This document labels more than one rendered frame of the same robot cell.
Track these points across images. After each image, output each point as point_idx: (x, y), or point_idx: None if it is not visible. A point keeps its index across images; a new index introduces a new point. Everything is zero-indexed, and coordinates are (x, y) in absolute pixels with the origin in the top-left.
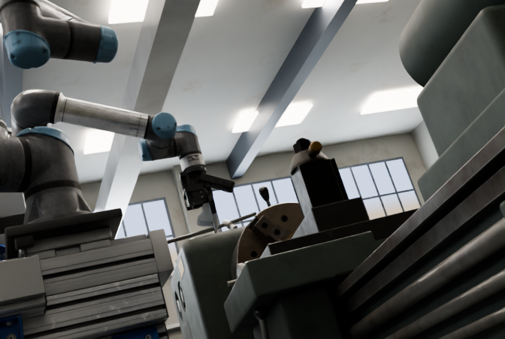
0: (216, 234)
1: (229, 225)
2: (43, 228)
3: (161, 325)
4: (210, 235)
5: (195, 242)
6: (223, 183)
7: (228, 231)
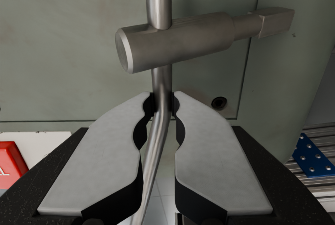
0: (313, 96)
1: (238, 39)
2: None
3: None
4: (305, 112)
5: (297, 140)
6: None
7: (328, 57)
